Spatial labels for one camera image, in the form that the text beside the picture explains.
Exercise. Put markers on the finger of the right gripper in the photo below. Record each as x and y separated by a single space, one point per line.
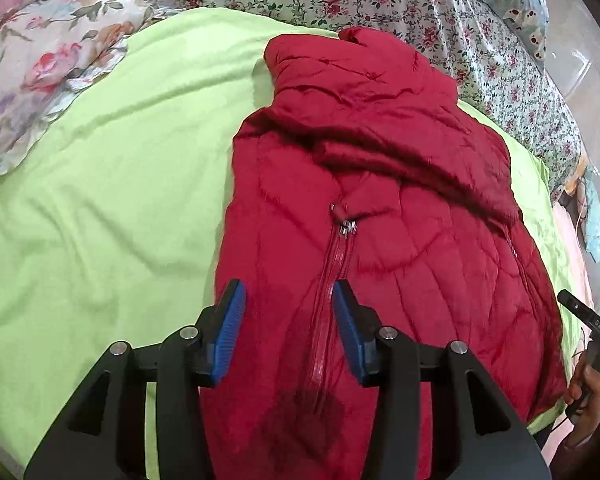
580 310

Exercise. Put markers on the red quilted puffer jacket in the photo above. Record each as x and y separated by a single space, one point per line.
364 168

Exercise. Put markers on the rose floral white quilt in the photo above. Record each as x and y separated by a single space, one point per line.
466 40

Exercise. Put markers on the person right hand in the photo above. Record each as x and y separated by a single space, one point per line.
572 449

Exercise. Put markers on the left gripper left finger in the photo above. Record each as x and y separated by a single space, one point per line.
99 433

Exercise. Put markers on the pastel floral pillow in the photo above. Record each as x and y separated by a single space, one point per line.
52 50

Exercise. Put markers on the lime green bed sheet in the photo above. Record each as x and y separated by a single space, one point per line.
111 226

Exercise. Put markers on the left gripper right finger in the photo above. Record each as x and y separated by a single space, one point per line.
436 399

